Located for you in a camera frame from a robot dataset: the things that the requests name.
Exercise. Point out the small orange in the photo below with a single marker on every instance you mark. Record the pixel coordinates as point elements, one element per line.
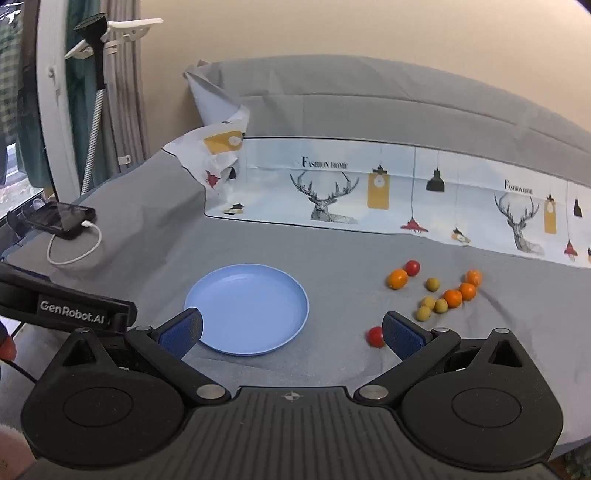
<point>453,298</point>
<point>474,277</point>
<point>467,291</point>

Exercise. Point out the blue plate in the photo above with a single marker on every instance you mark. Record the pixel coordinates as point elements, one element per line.
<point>249,304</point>

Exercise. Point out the grey bedsheet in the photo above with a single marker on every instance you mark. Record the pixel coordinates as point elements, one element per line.
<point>277,244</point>

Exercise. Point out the white door frame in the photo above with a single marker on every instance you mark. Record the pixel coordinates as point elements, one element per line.
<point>51,115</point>

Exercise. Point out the black stand pole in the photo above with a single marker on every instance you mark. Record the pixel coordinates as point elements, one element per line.
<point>99,69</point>

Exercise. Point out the white curtain tag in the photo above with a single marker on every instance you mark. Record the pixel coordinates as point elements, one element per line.
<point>125,160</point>

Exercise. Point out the white clip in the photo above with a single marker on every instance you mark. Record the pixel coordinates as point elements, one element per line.
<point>134,27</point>

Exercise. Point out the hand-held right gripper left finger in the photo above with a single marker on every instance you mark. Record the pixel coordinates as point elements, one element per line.
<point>182,333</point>

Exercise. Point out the grey quilt with deer print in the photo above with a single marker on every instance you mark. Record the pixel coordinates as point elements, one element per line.
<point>369,115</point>

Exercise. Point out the black smartphone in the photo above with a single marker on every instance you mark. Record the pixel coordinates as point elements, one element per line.
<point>60,217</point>

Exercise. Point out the grey curtain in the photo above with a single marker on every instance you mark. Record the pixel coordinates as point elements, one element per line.
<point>129,92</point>

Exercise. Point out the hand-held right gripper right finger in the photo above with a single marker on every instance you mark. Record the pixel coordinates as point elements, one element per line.
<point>402,338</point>

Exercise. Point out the plastic orange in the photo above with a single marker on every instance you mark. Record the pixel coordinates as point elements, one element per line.
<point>397,279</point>

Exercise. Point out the person's left hand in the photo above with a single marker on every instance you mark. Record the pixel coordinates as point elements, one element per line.
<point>7,347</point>

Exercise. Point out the pink fuzzy clothing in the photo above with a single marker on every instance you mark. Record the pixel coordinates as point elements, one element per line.
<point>14,452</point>

